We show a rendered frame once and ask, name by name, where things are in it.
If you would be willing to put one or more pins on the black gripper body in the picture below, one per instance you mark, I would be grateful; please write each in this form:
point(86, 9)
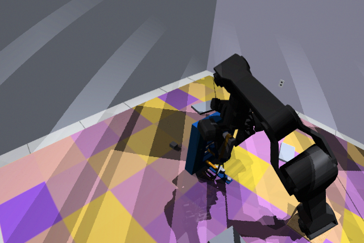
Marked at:
point(234, 119)

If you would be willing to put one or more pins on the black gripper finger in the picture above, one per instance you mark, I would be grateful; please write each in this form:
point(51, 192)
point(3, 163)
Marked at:
point(242, 135)
point(218, 143)

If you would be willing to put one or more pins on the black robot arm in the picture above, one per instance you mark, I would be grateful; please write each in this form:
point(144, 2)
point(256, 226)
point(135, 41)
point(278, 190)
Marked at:
point(307, 175)

